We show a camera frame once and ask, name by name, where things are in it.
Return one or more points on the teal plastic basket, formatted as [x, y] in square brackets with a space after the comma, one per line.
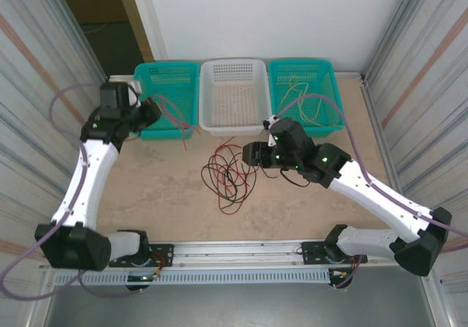
[166, 64]
[329, 85]

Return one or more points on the small controller board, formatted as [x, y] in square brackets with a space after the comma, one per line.
[342, 276]
[144, 278]

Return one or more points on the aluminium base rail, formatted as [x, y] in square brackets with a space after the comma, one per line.
[237, 250]

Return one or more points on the white plastic basket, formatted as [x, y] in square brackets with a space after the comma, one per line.
[226, 131]

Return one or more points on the aluminium frame bar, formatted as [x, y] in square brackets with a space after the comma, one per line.
[368, 102]
[347, 74]

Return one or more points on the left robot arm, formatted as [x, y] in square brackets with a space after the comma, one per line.
[91, 180]

